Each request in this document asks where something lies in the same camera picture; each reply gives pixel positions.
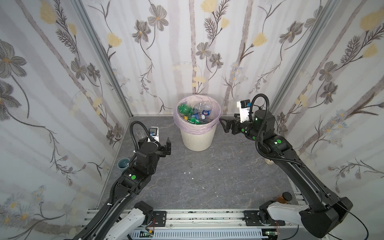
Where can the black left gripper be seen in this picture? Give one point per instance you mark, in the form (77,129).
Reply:
(163,148)

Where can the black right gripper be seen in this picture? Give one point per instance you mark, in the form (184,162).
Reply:
(235,126)

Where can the white cable duct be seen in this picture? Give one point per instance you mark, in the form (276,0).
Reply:
(202,234)

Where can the cream waste bin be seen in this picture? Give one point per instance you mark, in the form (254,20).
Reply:
(198,143)

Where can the teal cup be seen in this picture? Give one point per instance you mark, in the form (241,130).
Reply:
(123,163)

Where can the green bottle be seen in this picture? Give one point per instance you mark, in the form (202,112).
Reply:
(193,120)
(185,110)

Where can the pink bin liner bag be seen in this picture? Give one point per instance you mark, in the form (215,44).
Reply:
(197,114)

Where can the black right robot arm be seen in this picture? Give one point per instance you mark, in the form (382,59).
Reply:
(324,209)

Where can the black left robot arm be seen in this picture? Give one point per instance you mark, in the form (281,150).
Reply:
(134,178)

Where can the aluminium rail frame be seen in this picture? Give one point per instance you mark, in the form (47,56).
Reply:
(131,220)

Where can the Pepsi bottle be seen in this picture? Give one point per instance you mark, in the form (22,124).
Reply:
(198,108)
(207,108)

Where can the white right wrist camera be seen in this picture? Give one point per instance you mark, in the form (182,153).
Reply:
(244,108)

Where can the brown capped jar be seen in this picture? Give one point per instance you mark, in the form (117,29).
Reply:
(284,198)

